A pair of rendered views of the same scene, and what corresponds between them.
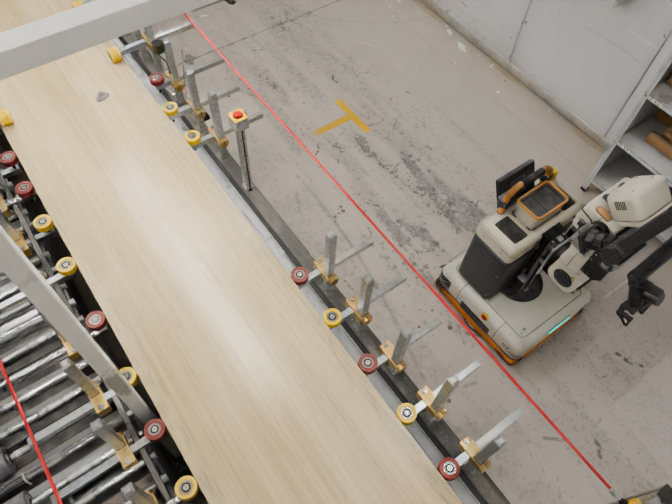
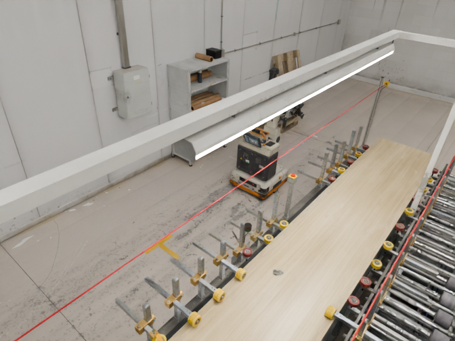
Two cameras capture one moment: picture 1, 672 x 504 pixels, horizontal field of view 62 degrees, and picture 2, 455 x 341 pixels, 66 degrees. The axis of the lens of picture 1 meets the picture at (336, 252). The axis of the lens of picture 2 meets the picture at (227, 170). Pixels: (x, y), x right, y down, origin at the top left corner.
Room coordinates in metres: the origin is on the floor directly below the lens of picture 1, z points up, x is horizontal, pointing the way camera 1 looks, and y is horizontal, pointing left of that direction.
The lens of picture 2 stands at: (3.04, 3.03, 3.02)
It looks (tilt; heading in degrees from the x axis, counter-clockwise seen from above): 33 degrees down; 258
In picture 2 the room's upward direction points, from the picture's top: 3 degrees clockwise
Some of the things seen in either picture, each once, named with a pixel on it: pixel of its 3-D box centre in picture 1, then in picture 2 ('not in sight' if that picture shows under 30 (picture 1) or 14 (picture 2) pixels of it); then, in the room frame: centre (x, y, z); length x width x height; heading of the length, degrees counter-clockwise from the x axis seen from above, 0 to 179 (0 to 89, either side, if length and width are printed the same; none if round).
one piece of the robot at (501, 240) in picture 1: (524, 240); (258, 153); (1.73, -1.01, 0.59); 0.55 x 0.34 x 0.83; 130
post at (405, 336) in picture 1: (398, 355); (340, 157); (0.90, -0.29, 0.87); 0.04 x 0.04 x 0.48; 39
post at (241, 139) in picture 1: (244, 159); (288, 200); (1.85, 0.49, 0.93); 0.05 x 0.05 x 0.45; 39
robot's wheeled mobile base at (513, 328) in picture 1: (511, 289); (259, 175); (1.66, -1.07, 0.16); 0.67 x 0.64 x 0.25; 40
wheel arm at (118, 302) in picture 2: not in sight; (133, 316); (3.31, 1.56, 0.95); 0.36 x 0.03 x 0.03; 129
